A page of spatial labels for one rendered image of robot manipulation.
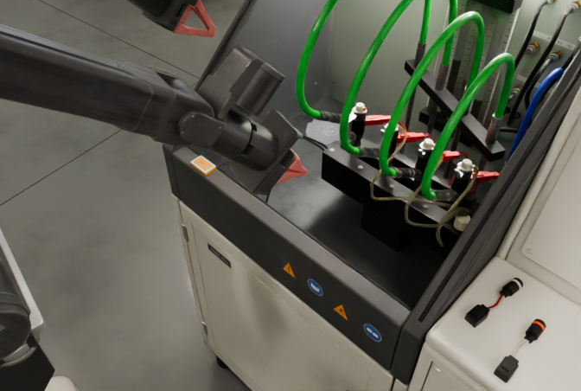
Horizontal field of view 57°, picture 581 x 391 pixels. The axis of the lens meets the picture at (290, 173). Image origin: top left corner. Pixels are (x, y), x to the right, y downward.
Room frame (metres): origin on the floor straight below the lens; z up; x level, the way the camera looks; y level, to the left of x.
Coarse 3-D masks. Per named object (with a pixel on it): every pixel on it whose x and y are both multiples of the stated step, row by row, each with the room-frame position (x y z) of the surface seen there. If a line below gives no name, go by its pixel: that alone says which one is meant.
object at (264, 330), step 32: (192, 224) 0.87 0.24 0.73; (192, 256) 0.89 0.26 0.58; (224, 256) 0.79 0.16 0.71; (224, 288) 0.80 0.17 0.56; (256, 288) 0.71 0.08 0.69; (224, 320) 0.82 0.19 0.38; (256, 320) 0.72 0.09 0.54; (288, 320) 0.64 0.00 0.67; (320, 320) 0.58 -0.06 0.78; (224, 352) 0.84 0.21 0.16; (256, 352) 0.73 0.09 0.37; (288, 352) 0.64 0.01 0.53; (320, 352) 0.57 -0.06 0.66; (352, 352) 0.52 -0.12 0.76; (256, 384) 0.74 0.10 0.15; (288, 384) 0.64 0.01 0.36; (320, 384) 0.57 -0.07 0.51; (352, 384) 0.51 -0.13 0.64; (384, 384) 0.46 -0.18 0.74
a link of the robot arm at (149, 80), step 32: (0, 32) 0.39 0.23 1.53; (0, 64) 0.37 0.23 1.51; (32, 64) 0.38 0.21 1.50; (64, 64) 0.40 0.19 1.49; (96, 64) 0.42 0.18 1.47; (128, 64) 0.47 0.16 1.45; (0, 96) 0.36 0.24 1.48; (32, 96) 0.38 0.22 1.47; (64, 96) 0.39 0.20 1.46; (96, 96) 0.41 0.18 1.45; (128, 96) 0.42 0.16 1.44; (160, 96) 0.44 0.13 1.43; (192, 96) 0.46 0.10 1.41; (128, 128) 0.42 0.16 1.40; (160, 128) 0.43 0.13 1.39
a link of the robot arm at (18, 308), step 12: (0, 300) 0.31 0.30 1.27; (12, 300) 0.31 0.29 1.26; (0, 312) 0.29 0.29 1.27; (12, 312) 0.30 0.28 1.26; (24, 312) 0.31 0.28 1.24; (0, 324) 0.29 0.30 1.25; (12, 324) 0.30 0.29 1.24; (24, 324) 0.30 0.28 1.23; (0, 336) 0.29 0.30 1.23; (12, 336) 0.29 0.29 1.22; (24, 336) 0.30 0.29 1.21; (0, 348) 0.28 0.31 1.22; (12, 348) 0.29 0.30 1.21
